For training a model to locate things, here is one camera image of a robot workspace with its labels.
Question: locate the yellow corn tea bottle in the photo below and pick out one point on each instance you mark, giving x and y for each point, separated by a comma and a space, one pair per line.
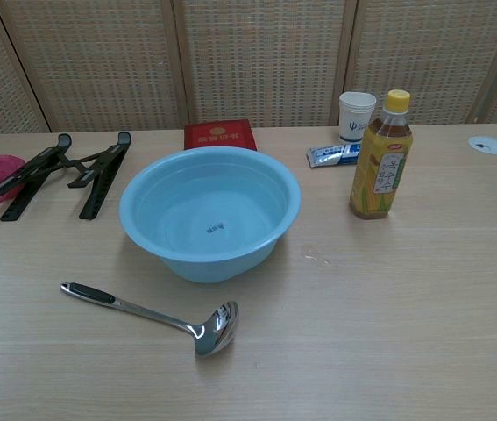
381, 166

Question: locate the light blue plastic basin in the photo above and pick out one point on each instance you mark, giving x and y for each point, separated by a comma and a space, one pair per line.
178, 206

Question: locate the woven rattan folding screen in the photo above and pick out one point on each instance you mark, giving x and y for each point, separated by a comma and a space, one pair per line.
252, 57

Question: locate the silver ladle with black grip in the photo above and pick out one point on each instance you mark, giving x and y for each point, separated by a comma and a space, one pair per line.
151, 312

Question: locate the white paper cup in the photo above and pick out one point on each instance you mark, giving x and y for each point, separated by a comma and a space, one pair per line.
355, 118

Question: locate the black folding laptop stand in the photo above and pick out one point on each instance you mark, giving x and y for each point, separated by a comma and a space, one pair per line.
99, 184

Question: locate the red certificate booklet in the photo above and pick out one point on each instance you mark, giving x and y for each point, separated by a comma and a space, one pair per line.
219, 137

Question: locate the blue white tissue packet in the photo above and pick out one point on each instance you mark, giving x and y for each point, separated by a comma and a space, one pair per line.
331, 154

